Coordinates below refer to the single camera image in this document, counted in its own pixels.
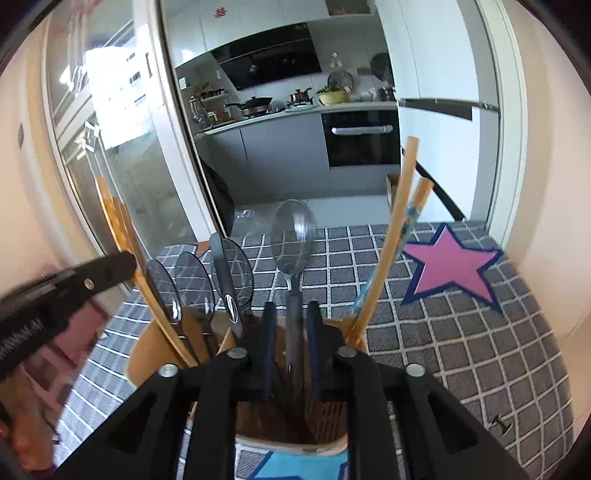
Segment grey kitchen counter cabinets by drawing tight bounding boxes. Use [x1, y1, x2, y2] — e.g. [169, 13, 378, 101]
[191, 102, 400, 208]

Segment white upper cabinets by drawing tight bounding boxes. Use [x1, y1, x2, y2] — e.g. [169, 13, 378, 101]
[164, 0, 379, 65]

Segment pink plastic stool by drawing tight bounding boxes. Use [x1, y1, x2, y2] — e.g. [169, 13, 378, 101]
[46, 300, 112, 398]

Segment beige plastic utensil holder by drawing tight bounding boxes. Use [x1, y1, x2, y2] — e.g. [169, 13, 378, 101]
[127, 314, 370, 457]

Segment sliding glass door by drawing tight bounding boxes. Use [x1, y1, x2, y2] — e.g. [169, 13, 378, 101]
[44, 0, 232, 296]

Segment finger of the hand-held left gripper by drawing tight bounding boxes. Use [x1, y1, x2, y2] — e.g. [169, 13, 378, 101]
[44, 251, 138, 305]

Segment spice rack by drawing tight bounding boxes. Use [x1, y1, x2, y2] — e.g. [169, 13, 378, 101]
[189, 83, 232, 127]

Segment blue patterned wooden chopstick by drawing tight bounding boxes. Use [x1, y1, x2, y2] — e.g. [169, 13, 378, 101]
[353, 178, 435, 315]

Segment black built-in oven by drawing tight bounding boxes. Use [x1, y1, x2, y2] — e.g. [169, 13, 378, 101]
[321, 110, 402, 169]

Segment black range hood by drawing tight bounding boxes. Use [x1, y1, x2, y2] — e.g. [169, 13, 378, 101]
[210, 23, 323, 92]

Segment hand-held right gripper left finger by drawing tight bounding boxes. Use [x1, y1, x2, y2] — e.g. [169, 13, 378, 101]
[55, 301, 280, 480]

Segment black frying pan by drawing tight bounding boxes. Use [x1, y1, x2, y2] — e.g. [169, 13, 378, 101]
[225, 96, 274, 117]

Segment white refrigerator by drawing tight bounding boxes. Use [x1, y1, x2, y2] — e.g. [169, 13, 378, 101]
[374, 0, 502, 222]

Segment grey checked star tablecloth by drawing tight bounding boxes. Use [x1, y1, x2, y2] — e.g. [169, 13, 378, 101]
[53, 220, 575, 480]

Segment white oven handle cover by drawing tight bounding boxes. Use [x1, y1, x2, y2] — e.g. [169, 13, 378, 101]
[331, 124, 394, 136]

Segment person's left forearm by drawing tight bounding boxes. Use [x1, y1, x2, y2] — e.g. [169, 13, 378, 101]
[0, 369, 58, 472]

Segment dark steel table knife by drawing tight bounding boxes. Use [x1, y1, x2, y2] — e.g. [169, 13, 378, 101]
[211, 232, 245, 347]

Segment cardboard box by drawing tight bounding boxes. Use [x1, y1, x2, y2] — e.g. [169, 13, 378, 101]
[385, 173, 402, 210]

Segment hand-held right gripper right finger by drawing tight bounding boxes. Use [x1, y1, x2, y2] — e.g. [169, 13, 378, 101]
[305, 300, 529, 480]

